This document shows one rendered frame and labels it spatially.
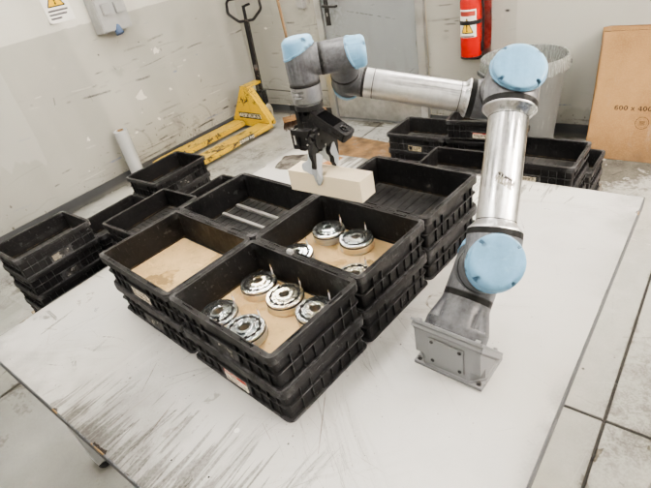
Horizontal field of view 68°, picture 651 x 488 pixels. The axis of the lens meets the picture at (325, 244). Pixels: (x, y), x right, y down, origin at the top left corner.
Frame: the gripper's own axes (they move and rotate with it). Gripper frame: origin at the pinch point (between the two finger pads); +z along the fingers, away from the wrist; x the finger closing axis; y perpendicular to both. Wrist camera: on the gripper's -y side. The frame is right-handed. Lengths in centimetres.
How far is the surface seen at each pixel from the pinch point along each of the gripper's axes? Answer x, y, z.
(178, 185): -54, 166, 56
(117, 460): 76, 15, 39
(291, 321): 29.9, -4.2, 25.9
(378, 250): -5.7, -8.2, 26.0
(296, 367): 42, -16, 25
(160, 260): 27, 55, 25
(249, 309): 31.3, 9.6, 25.8
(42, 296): 40, 166, 71
